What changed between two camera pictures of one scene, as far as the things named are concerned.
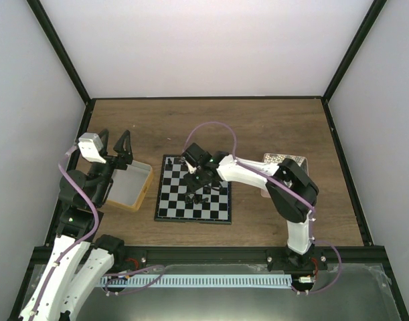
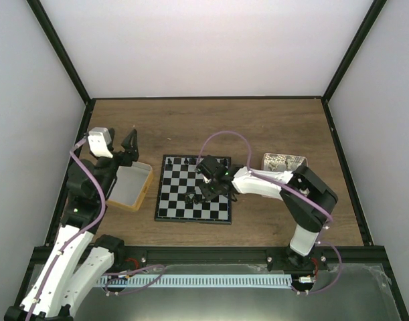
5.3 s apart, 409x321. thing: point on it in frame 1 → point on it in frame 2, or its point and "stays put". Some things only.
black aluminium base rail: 135,257 stays put
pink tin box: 277,158 stays put
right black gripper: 192,185 → 207,194
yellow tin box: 129,186 stays put
